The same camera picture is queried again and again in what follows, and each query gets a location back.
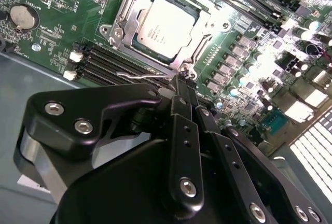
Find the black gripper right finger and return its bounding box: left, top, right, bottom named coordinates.
left=187, top=78, right=329, bottom=224

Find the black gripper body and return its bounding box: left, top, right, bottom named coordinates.
left=50, top=138, right=243, bottom=224

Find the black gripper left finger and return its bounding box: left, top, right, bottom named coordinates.
left=14, top=75, right=205, bottom=213

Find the silver CPU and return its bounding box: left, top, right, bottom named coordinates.
left=131, top=0, right=208, bottom=63

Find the metal socket cover frame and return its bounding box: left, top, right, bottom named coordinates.
left=110, top=0, right=229, bottom=69

